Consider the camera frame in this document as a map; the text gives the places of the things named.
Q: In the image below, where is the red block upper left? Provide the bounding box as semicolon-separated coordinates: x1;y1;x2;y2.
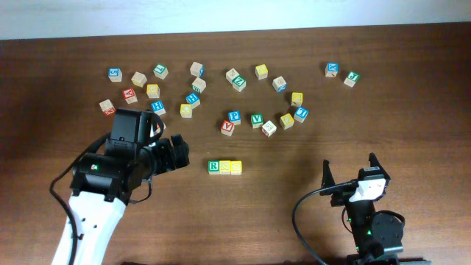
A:
122;88;138;104

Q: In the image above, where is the green Z block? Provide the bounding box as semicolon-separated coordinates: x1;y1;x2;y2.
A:
232;75;247;92

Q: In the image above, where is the yellow block upper left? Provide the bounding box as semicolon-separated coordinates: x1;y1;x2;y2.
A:
146;84;160;99

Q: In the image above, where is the green V block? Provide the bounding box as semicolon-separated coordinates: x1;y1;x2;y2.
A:
250;113;263;129

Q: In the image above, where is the shell block blue D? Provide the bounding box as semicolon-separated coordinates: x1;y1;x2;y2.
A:
272;76;287;93

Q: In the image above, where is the green L block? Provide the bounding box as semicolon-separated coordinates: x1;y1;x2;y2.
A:
153;64;169;80

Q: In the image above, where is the yellow G block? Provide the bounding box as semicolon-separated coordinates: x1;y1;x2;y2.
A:
280;113;294;130

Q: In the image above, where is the blue T block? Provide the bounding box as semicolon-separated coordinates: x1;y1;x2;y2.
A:
294;107;309;123

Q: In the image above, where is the yellow S block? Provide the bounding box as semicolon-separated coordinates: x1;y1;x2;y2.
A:
230;160;243;175
219;160;231;174

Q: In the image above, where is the wood block green side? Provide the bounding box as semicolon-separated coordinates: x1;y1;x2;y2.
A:
191;77;207;93

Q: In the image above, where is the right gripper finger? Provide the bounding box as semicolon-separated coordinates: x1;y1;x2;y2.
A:
320;160;336;196
367;152;384;173

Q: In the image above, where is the wood block blue side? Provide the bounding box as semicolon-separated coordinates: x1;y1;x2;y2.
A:
190;62;205;77

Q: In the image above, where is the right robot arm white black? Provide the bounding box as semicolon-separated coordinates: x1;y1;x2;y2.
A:
320;153;405;264

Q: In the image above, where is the yellow block centre left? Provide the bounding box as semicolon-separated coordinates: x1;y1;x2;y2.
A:
180;104;193;119

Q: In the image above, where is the blue H block left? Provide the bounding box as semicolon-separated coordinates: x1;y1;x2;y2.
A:
151;100;166;116

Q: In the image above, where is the blue X block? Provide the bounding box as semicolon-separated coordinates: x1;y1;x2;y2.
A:
325;62;339;77

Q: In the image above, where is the blue H block centre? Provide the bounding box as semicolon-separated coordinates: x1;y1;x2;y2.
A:
185;93;200;109

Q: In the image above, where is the green R block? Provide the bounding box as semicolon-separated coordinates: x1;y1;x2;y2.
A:
208;160;220;174

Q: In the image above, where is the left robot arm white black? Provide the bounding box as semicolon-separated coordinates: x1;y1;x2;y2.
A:
52;108;189;264

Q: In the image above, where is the blue h block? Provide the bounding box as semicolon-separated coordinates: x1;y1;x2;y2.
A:
185;93;200;109
151;100;166;116

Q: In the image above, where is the red outlined white block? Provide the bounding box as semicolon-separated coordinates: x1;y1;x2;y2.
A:
262;121;277;137

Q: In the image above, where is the red V block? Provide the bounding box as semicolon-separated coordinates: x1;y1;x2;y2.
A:
221;120;235;136

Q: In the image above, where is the wood leaf block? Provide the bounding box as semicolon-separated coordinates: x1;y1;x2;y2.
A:
225;68;239;84

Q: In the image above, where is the green J block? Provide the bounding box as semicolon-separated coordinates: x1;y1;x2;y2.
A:
344;71;361;88

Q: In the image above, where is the wood block red side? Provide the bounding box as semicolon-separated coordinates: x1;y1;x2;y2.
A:
99;99;116;116

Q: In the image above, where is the yellow K block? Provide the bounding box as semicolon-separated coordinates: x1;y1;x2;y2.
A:
291;92;303;107

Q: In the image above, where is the plain wood yellow block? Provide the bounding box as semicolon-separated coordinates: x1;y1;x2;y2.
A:
131;71;147;88

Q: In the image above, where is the yellow block top centre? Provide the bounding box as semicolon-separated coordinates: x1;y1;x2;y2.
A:
255;64;269;80

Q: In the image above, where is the blue P block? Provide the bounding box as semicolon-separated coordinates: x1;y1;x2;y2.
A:
228;110;241;125

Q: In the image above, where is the blue block far left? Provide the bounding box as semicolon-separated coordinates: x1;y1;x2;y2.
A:
108;68;123;82

